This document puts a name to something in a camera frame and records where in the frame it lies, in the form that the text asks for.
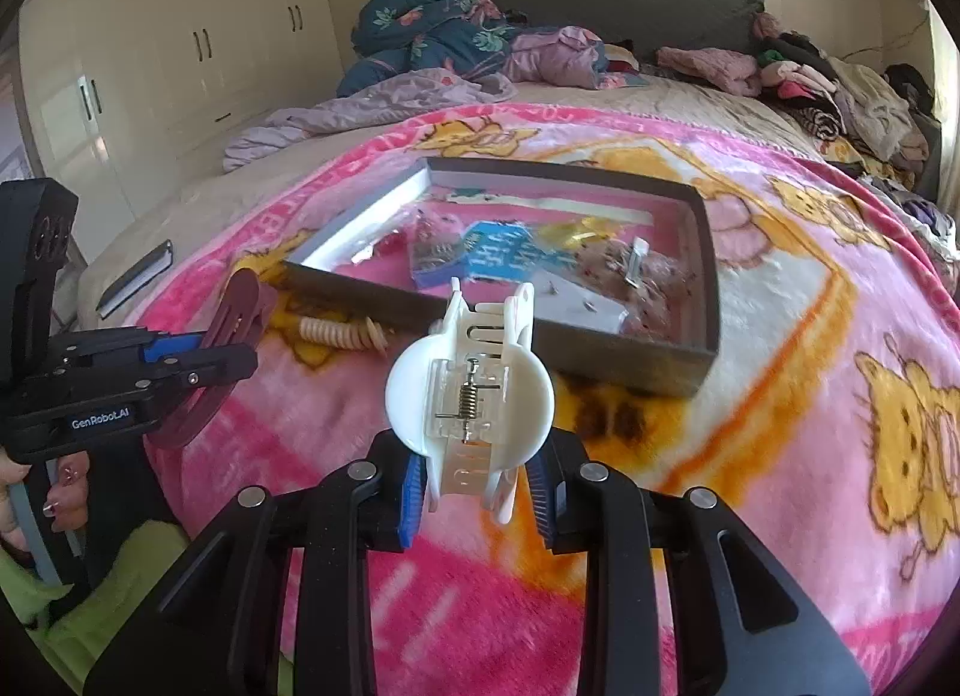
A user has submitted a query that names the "cream window curtain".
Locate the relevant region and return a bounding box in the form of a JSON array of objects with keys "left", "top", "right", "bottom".
[{"left": 926, "top": 0, "right": 960, "bottom": 218}]

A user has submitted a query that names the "cream wardrobe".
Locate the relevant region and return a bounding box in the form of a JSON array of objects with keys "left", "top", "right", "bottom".
[{"left": 18, "top": 0, "right": 342, "bottom": 262}]

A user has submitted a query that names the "grey bed headboard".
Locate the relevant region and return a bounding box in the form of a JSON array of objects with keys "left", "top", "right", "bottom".
[{"left": 492, "top": 0, "right": 765, "bottom": 61}]

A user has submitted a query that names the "white earring card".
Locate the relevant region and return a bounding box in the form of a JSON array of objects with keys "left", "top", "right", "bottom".
[{"left": 530, "top": 270, "right": 628, "bottom": 334}]

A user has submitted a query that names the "mauve large hair clip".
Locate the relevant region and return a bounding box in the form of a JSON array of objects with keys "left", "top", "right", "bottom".
[{"left": 148, "top": 269, "right": 277, "bottom": 451}]

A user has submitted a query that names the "pile of clothes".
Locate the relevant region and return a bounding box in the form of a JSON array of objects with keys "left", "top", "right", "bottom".
[{"left": 754, "top": 13, "right": 942, "bottom": 200}]

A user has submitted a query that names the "pink folded garment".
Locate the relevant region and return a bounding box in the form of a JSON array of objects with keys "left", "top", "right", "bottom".
[{"left": 656, "top": 46, "right": 761, "bottom": 98}]

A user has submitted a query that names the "dark floral quilt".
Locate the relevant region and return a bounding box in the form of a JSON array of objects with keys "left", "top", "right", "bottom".
[{"left": 337, "top": 0, "right": 521, "bottom": 97}]

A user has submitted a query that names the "left hand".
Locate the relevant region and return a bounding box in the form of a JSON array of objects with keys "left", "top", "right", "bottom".
[{"left": 0, "top": 452, "right": 89, "bottom": 558}]

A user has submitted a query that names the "lilac crumpled blanket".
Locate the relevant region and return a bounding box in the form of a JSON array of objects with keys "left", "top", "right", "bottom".
[{"left": 221, "top": 69, "right": 517, "bottom": 173}]

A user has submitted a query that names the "pink cartoon bear blanket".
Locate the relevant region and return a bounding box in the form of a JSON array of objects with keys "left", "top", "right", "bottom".
[{"left": 130, "top": 103, "right": 958, "bottom": 694}]

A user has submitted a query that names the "pink fluffy hair clip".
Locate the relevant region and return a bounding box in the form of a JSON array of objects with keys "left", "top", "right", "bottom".
[{"left": 409, "top": 208, "right": 466, "bottom": 270}]

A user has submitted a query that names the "shallow grey cardboard box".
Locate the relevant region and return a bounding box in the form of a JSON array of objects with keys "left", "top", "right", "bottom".
[{"left": 286, "top": 158, "right": 719, "bottom": 397}]

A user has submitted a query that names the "white round claw clip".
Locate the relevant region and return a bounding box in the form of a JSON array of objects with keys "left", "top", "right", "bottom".
[{"left": 386, "top": 280, "right": 555, "bottom": 526}]

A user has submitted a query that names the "pink purple jacket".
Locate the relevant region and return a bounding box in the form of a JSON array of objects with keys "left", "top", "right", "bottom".
[{"left": 503, "top": 26, "right": 608, "bottom": 90}]

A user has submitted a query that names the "yellow hair ring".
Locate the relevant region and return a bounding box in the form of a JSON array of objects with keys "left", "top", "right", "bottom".
[{"left": 535, "top": 217, "right": 625, "bottom": 256}]

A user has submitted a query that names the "beige spiral hair tie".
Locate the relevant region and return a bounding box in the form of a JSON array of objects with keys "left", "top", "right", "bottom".
[{"left": 298, "top": 314, "right": 391, "bottom": 356}]

